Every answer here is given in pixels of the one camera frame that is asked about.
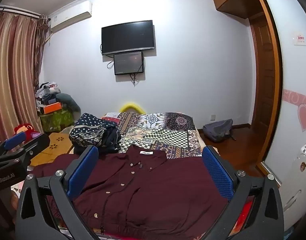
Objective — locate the black wall television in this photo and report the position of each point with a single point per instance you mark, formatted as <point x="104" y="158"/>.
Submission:
<point x="127" y="37"/>

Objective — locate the white sliding wardrobe door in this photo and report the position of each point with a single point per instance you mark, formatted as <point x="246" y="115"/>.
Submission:
<point x="290" y="67"/>

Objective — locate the pink heart ribbon decal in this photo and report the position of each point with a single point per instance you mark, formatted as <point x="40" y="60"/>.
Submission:
<point x="305" y="116"/>

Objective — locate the orange box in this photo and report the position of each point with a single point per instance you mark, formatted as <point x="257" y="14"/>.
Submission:
<point x="52" y="107"/>

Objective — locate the purple plastic item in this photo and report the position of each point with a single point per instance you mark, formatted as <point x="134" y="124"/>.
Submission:
<point x="34" y="135"/>

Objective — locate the white ribbed plastic cabinet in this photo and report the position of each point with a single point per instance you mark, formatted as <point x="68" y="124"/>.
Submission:
<point x="295" y="180"/>

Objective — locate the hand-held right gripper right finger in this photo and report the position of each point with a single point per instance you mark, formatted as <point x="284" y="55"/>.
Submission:
<point x="218" y="173"/>

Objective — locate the maroon button-up shirt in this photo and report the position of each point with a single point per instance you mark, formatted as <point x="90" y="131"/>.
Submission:
<point x="143" y="192"/>

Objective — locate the striped reddish curtain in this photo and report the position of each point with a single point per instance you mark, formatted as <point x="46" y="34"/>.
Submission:
<point x="10" y="80"/>

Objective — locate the red plush toy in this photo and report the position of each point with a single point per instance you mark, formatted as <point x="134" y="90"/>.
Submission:
<point x="24" y="128"/>

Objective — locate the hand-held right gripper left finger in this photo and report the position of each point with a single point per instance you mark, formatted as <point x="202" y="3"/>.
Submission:
<point x="82" y="171"/>

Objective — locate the grey backpack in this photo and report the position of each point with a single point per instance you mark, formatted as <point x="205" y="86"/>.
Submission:
<point x="216" y="130"/>

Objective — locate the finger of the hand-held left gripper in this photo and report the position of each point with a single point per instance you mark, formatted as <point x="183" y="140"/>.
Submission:
<point x="15" y="140"/>
<point x="37" y="143"/>

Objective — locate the yellow curved object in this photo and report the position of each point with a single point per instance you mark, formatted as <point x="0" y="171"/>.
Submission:
<point x="131" y="105"/>

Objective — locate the white air conditioner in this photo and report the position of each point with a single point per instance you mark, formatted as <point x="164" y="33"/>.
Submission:
<point x="70" y="16"/>

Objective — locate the navy patterned garment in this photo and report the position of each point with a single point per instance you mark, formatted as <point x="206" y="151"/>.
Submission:
<point x="87" y="130"/>

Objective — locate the small red and white sign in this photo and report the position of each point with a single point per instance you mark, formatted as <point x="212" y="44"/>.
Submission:
<point x="300" y="39"/>

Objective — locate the grey-green cushion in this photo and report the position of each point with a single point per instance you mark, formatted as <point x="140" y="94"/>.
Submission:
<point x="69" y="101"/>

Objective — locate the dark navy garment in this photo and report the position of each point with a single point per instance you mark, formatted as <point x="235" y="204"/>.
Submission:
<point x="112" y="138"/>

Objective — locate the patchwork patterned quilt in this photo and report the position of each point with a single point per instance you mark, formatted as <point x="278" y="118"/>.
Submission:
<point x="168" y="135"/>

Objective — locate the brown sheer curtain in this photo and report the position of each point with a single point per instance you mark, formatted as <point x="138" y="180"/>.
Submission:
<point x="41" y="37"/>

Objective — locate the wooden room door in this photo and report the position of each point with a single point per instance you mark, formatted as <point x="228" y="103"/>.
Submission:
<point x="261" y="80"/>

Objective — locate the small black wall monitor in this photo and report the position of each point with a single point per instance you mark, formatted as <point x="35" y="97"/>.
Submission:
<point x="128" y="63"/>

